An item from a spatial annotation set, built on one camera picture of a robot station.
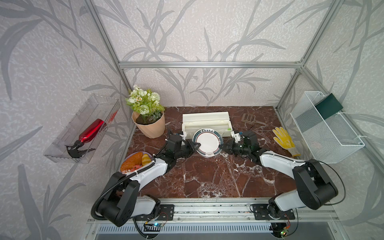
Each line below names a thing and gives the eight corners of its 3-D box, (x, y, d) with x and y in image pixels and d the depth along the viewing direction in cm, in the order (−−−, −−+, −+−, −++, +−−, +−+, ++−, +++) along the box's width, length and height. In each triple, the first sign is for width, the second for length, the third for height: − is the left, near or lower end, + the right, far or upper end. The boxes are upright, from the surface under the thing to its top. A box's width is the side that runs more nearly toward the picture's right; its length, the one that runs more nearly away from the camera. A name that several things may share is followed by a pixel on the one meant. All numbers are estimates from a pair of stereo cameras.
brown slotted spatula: (241, 121, 115) (241, 119, 112) (241, 114, 119) (242, 112, 117) (264, 125, 112) (266, 123, 110) (264, 118, 117) (265, 116, 114)
